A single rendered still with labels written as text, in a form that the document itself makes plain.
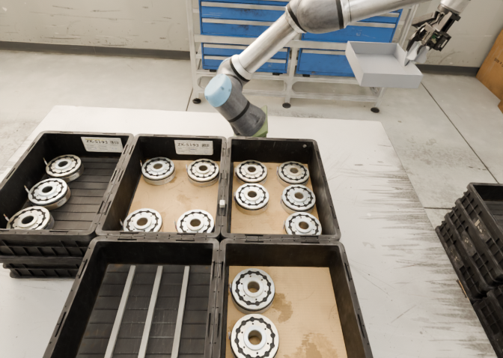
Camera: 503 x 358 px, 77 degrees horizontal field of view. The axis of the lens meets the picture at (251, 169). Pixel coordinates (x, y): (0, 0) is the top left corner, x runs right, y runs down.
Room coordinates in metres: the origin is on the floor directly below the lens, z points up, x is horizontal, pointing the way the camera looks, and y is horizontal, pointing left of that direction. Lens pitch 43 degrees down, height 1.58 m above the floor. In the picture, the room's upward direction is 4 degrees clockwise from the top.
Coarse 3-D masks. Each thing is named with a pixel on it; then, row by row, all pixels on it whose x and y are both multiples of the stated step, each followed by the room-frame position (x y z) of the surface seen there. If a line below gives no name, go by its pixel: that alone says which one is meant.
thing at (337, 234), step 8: (232, 136) 0.83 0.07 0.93; (240, 136) 0.84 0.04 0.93; (320, 160) 0.74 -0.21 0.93; (320, 168) 0.71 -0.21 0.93; (320, 176) 0.68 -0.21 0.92; (224, 184) 0.61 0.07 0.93; (328, 184) 0.64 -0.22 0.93; (224, 192) 0.58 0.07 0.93; (328, 192) 0.61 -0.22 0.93; (328, 200) 0.58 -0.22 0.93; (224, 208) 0.53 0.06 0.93; (224, 216) 0.50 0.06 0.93; (336, 216) 0.53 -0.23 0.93; (224, 224) 0.48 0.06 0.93; (336, 224) 0.50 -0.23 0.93; (224, 232) 0.45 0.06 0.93; (336, 232) 0.48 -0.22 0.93
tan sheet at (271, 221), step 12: (276, 168) 0.80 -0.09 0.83; (276, 180) 0.74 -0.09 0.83; (276, 192) 0.69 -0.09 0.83; (276, 204) 0.64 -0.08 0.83; (240, 216) 0.58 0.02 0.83; (252, 216) 0.58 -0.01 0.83; (264, 216) 0.59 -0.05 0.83; (276, 216) 0.59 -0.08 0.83; (288, 216) 0.59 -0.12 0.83; (240, 228) 0.54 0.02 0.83; (252, 228) 0.54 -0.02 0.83; (264, 228) 0.54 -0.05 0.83; (276, 228) 0.55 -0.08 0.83
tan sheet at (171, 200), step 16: (176, 160) 0.80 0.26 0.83; (176, 176) 0.73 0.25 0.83; (144, 192) 0.65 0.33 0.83; (160, 192) 0.65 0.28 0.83; (176, 192) 0.66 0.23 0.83; (192, 192) 0.66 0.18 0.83; (208, 192) 0.67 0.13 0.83; (160, 208) 0.59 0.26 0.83; (176, 208) 0.59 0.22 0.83; (192, 208) 0.60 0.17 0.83; (208, 208) 0.60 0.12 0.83; (176, 224) 0.54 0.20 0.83
